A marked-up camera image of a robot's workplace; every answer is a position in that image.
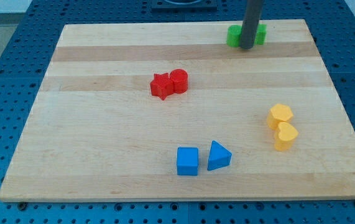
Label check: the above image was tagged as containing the grey cylindrical robot arm rod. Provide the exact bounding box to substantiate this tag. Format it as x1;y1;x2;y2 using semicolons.
239;0;264;50

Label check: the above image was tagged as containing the wooden board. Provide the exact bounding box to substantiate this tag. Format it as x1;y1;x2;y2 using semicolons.
0;19;355;202

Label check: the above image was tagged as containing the red star block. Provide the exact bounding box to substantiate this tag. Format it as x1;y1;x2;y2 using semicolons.
150;73;174;100

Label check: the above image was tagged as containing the red cylinder block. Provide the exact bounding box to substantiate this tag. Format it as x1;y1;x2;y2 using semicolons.
169;69;188;93

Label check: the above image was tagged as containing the blue cube block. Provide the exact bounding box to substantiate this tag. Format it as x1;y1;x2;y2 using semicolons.
177;147;199;176

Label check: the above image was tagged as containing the blue triangle block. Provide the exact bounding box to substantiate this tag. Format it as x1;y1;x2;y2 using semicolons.
207;141;232;170

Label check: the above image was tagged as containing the green block left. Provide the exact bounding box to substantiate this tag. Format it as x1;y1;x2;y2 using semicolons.
226;25;242;47

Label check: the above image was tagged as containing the green block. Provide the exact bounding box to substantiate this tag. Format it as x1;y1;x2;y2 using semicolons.
254;24;267;45
226;25;242;47

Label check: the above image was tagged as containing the yellow hexagon block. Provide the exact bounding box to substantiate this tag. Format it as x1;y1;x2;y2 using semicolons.
266;103;293;130

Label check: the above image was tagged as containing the yellow heart block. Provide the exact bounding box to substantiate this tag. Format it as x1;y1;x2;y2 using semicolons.
274;122;299;151

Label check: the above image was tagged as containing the green block right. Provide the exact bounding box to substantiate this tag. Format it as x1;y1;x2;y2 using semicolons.
254;24;267;45

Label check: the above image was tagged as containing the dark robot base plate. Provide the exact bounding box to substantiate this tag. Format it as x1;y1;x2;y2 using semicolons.
150;0;218;11

